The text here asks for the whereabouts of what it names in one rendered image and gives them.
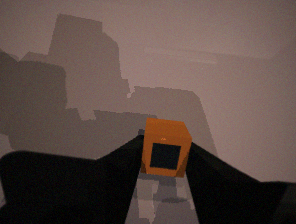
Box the orange block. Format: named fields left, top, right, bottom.
left=140, top=118, right=192, bottom=178

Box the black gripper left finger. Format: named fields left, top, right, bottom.
left=0, top=135, right=144, bottom=224

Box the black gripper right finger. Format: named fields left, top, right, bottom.
left=185, top=142, right=296, bottom=224

